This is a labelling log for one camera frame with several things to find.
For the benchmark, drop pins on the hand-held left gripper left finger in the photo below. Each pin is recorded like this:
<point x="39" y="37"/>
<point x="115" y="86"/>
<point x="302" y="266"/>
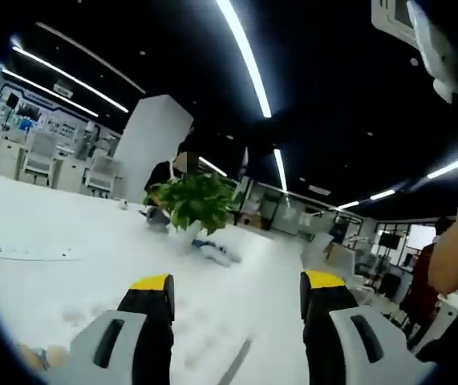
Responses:
<point x="104" y="349"/>

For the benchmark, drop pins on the small ceiling air conditioner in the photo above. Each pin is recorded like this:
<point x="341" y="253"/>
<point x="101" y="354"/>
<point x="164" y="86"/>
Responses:
<point x="63" y="88"/>

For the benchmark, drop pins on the black monitor screen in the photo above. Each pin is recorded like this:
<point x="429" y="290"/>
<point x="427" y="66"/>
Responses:
<point x="389" y="240"/>

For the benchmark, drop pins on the white square pillar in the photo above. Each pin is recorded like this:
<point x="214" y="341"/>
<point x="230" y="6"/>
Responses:
<point x="152" y="136"/>

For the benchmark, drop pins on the green potted plant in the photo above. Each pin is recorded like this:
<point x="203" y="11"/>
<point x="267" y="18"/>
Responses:
<point x="192" y="200"/>

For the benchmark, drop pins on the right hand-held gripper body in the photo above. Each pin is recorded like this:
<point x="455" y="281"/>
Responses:
<point x="433" y="40"/>

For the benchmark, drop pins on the blue white cloth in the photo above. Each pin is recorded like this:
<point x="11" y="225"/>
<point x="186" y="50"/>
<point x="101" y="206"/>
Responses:
<point x="216" y="252"/>

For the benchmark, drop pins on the round ceiling sensor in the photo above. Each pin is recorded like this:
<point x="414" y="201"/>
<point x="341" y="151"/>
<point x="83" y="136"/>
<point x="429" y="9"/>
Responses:
<point x="414" y="62"/>

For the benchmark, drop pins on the long curved ceiling light strip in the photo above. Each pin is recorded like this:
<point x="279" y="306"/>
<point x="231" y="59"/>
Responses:
<point x="116" y="105"/>

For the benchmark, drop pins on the blue-trimmed display wall shelf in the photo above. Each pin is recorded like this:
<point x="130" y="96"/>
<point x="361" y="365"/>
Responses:
<point x="32" y="116"/>

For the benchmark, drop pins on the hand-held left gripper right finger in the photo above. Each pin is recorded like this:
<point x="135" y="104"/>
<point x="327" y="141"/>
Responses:
<point x="357" y="345"/>

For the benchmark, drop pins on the white ceiling air conditioner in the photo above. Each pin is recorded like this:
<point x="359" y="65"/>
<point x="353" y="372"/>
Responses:
<point x="389" y="16"/>

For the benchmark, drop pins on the white mesh office chair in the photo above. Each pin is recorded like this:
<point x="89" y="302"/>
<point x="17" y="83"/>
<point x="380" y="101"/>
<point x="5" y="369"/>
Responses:
<point x="102" y="174"/>
<point x="40" y="156"/>

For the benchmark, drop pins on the short curved ceiling light strip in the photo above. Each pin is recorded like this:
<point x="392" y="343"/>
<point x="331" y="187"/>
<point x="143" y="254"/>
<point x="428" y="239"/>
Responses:
<point x="88" y="111"/>

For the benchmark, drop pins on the small white cup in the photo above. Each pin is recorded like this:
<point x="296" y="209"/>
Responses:
<point x="123" y="205"/>

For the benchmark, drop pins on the white drawer cabinet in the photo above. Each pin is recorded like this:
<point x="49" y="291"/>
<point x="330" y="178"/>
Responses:
<point x="0" y="154"/>

